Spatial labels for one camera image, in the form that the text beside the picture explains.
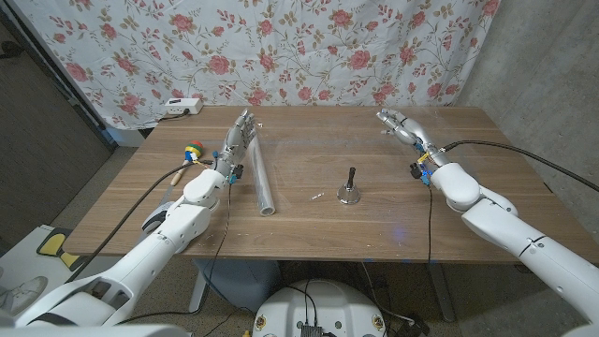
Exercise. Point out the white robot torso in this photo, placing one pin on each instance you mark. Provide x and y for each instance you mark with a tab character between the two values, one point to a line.
327	309

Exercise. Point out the white power strip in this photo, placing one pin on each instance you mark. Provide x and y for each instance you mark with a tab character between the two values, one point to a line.
183	106

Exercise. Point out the white shoe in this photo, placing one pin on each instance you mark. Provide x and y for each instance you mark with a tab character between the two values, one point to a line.
23	295

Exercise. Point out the floral rose backdrop cloth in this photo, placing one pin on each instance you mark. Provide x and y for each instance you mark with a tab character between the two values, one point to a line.
281	47

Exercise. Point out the clear cling film roll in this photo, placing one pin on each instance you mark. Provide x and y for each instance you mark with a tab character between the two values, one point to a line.
263	182

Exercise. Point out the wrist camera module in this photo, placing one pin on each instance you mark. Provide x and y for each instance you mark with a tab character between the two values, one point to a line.
235	173
419	173

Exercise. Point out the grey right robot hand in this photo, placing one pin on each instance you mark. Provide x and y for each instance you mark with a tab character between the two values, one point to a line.
412	131

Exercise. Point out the small white scrap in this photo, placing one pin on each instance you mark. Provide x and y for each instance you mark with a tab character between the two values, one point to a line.
317	196

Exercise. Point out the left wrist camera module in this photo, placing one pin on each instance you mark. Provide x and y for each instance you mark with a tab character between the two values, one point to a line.
235	173

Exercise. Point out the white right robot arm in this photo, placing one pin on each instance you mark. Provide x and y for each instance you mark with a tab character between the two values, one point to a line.
515	229

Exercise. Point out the colourful striped wooden maraca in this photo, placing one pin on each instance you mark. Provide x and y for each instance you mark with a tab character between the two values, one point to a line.
194	150

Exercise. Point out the grey stool with white leg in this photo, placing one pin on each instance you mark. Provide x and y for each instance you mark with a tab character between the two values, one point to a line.
238	281

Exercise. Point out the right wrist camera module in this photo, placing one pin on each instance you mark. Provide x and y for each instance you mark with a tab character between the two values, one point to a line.
419	173

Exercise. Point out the grey flat strip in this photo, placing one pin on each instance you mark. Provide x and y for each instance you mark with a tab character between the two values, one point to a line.
165	196

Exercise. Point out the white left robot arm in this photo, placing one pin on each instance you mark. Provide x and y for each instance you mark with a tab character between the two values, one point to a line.
150	255

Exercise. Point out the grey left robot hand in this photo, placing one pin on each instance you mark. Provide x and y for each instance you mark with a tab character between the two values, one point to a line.
236	142

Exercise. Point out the white and black gamepad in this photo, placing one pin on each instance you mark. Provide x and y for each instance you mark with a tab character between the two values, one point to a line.
154	217

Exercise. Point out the grey table leg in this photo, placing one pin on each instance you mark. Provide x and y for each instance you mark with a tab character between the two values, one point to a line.
442	295

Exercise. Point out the black power adapter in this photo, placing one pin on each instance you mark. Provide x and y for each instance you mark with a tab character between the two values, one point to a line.
414	328

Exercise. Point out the black door frame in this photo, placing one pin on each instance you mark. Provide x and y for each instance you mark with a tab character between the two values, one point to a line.
61	79

